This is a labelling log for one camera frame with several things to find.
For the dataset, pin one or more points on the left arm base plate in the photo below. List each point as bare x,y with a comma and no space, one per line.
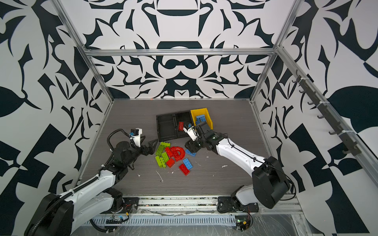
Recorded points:
124,205

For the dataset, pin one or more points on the yellow bin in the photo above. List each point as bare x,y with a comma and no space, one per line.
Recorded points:
202,113

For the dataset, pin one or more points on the red long brick on arch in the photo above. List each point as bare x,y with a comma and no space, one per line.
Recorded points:
174,152

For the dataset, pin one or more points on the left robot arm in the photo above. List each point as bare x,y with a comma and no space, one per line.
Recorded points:
61,215

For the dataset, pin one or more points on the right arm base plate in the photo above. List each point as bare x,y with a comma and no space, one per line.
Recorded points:
231,204

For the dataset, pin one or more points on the green brick lower left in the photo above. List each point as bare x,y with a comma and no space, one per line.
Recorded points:
160,162

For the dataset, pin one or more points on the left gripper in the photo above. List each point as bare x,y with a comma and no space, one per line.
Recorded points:
149,149

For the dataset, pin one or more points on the red brick front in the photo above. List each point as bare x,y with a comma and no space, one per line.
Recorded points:
184,169

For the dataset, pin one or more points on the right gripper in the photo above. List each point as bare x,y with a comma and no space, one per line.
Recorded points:
192,146

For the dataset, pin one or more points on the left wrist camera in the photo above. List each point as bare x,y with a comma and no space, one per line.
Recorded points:
135,136

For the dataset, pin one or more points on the aluminium front rail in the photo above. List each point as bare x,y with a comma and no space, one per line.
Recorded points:
198,204

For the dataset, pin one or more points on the left black bin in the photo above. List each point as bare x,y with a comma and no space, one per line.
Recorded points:
166,127

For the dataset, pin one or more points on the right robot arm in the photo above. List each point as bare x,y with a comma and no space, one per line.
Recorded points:
270,183

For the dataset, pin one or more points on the green brick upper left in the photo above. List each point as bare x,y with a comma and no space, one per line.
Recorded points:
160,150

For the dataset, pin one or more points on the wall hook rail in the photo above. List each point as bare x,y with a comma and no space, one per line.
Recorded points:
328,112

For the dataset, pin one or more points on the green brick middle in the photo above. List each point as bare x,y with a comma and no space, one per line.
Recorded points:
165,157

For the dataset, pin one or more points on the white cable duct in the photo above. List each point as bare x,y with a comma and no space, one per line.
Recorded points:
175,220

